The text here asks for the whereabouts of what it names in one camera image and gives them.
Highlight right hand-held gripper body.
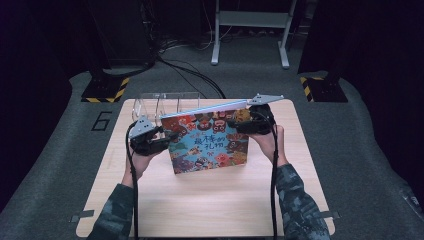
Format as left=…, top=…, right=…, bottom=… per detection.
left=247, top=93, right=285, bottom=136

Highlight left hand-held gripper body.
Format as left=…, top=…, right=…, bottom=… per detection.
left=128, top=115, right=170, bottom=157

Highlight clear acrylic book rack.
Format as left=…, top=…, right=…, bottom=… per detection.
left=131, top=91, right=201, bottom=124

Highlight colourful picture book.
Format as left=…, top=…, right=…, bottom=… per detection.
left=159, top=99, right=251, bottom=175

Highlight person's left hand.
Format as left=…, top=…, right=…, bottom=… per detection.
left=122, top=149, right=158, bottom=188

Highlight person's right hand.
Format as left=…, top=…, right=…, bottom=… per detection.
left=248, top=124, right=290, bottom=168

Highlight black stand with striped base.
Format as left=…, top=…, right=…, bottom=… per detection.
left=298, top=49, right=349, bottom=104
left=80, top=0, right=131, bottom=104

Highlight grey tape strip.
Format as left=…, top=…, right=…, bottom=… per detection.
left=69, top=209, right=96, bottom=223
left=320, top=210, right=341, bottom=220

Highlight white metal stand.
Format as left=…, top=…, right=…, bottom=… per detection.
left=210, top=0, right=298, bottom=70

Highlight left hand-held gripper cable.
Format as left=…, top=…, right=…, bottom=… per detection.
left=125, top=120, right=140, bottom=240

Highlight hand-held gripper cable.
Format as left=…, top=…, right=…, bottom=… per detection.
left=125, top=120, right=140, bottom=240
left=256, top=109, right=280, bottom=240

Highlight black floor cables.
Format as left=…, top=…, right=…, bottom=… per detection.
left=155, top=55, right=228, bottom=100

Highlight right hand-held gripper cable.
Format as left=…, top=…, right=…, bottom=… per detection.
left=256, top=109, right=280, bottom=240

